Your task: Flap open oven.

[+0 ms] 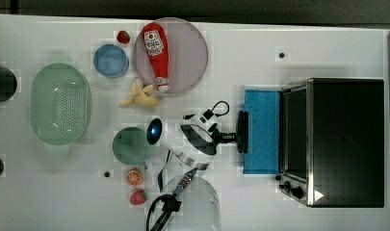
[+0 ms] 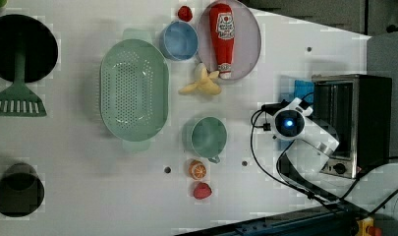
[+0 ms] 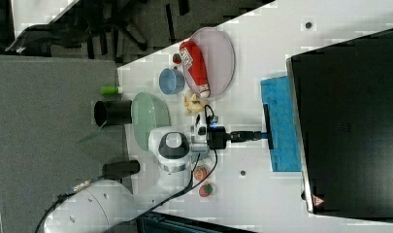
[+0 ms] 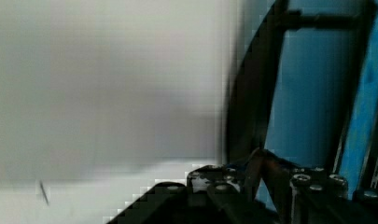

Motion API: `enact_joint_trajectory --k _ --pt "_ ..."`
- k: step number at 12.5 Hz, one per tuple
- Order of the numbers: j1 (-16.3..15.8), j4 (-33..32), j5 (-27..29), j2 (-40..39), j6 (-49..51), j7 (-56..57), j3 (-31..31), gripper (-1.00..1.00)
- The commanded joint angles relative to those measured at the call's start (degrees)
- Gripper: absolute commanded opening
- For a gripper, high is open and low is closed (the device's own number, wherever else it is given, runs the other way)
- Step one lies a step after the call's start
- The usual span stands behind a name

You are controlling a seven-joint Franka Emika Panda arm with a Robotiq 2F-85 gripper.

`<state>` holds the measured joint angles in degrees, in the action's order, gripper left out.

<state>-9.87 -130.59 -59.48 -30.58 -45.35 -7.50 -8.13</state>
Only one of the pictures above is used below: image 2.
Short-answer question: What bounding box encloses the small red toy fruit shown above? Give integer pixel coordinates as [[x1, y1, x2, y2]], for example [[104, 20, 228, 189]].
[[177, 6, 193, 22]]

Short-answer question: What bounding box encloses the orange slice toy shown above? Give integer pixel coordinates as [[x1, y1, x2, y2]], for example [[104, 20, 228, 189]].
[[189, 160, 206, 180]]

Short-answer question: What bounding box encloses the black cylindrical cup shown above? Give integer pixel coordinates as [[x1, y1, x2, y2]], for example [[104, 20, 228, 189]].
[[0, 162, 45, 217]]

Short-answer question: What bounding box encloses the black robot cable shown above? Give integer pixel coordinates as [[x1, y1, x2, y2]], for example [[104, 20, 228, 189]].
[[250, 109, 398, 217]]

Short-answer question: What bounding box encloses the green perforated colander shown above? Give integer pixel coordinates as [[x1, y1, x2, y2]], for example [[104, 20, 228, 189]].
[[100, 29, 169, 152]]

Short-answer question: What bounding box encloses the red strawberry toy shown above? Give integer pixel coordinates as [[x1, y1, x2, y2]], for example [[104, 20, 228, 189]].
[[193, 183, 212, 200]]

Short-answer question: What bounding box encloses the green spatula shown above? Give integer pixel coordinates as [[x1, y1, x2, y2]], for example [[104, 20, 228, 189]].
[[0, 35, 47, 117]]

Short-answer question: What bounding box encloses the black round pan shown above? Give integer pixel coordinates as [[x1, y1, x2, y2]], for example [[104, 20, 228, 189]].
[[0, 14, 59, 83]]

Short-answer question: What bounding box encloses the yellow red emergency button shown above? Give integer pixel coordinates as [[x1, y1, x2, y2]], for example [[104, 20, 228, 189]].
[[356, 217, 382, 236]]

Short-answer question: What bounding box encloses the black office chair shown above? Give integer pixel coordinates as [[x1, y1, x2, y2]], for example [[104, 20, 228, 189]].
[[385, 0, 398, 33]]

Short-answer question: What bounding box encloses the yellow plush banana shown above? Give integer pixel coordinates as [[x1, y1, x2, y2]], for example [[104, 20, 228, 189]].
[[179, 63, 221, 95]]

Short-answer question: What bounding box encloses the lilac round plate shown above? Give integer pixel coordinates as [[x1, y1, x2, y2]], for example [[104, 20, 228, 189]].
[[197, 0, 261, 80]]

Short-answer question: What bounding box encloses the red plush ketchup bottle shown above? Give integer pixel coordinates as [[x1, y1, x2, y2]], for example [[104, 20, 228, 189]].
[[209, 3, 235, 79]]

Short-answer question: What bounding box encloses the blue cup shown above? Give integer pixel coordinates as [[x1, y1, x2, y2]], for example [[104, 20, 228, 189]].
[[159, 21, 199, 61]]

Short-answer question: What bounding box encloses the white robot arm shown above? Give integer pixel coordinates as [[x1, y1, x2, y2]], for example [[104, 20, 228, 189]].
[[261, 98, 342, 203]]

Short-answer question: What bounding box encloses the blue metal frame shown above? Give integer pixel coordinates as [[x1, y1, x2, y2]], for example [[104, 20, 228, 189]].
[[177, 206, 359, 236]]

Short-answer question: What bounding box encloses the teal green cup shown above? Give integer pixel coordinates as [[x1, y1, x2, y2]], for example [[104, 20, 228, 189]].
[[182, 116, 227, 164]]

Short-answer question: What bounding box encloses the black silver toaster oven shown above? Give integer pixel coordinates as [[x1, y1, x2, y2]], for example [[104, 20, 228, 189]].
[[300, 74, 392, 179]]

